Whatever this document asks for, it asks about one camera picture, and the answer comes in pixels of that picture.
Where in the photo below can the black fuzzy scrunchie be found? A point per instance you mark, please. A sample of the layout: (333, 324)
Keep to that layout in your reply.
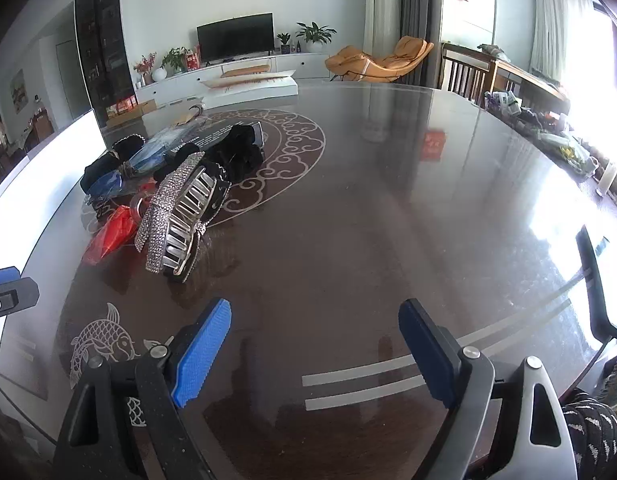
(241, 155)

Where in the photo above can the white standing air conditioner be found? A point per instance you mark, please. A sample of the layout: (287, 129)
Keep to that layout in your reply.
(381, 20)

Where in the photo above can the white TV cabinet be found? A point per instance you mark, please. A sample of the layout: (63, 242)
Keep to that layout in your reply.
(308, 62)

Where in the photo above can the wooden slatted chair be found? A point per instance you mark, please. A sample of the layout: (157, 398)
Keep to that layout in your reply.
(463, 72)

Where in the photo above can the cardboard boxes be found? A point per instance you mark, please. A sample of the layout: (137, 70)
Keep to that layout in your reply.
(126, 107)

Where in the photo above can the framed wall picture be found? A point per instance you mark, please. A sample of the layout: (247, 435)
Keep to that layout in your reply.
(19, 90)

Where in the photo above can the black display cabinet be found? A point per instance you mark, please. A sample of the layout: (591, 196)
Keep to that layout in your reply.
(101, 50)

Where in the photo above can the grey cloth bundle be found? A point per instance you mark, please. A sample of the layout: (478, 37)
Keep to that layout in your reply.
(493, 51)

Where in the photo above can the green plant in white vase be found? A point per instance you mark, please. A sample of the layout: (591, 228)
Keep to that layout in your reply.
(174, 60)

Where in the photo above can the wooden sideboard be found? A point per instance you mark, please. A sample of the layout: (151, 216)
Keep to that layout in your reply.
(528, 80)

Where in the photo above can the small orange bench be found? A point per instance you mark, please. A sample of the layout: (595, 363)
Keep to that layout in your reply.
(246, 70)

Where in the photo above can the white curtain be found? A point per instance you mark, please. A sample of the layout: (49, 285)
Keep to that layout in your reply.
(558, 25)

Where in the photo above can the small dark potted plant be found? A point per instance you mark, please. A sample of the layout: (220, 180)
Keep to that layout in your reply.
(284, 42)

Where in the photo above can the person's patterned pants leg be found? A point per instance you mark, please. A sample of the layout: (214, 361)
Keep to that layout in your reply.
(588, 435)

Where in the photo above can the black television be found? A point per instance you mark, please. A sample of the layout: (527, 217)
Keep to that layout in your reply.
(236, 37)

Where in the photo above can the red gift box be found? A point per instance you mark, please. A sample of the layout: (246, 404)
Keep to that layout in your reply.
(192, 60)

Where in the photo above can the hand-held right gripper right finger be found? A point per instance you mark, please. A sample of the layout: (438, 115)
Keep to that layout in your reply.
(423, 350)

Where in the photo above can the white coffee table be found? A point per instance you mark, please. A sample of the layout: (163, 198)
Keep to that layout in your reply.
(248, 89)

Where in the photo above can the large green potted plant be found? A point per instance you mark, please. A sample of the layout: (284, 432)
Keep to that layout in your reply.
(316, 35)

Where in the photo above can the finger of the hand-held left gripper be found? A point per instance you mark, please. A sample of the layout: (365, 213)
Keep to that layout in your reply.
(3, 290)

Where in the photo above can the pile of assorted clutter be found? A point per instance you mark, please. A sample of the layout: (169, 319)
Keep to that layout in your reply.
(533, 115)

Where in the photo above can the rhinestone hair claw clip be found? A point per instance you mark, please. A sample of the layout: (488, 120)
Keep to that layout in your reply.
(173, 220)

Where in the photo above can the black cloth bundle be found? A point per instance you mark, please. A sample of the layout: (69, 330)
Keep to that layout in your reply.
(103, 165)

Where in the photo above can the clear plastic packet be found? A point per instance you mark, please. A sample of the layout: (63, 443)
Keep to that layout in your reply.
(188, 135)

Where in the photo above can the orange lounge chair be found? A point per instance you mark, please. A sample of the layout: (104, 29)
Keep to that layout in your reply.
(378, 62)

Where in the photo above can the red flowers in vase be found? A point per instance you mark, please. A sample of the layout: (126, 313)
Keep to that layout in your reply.
(146, 65)

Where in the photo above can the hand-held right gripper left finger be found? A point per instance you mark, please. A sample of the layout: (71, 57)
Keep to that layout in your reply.
(203, 350)

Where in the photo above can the grey curtain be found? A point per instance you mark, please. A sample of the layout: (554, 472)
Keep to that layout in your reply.
(418, 10)

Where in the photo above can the blue fabric pouch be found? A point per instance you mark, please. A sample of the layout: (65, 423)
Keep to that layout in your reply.
(138, 160)

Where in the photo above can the red plastic bag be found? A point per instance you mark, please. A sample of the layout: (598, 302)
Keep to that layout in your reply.
(108, 235)

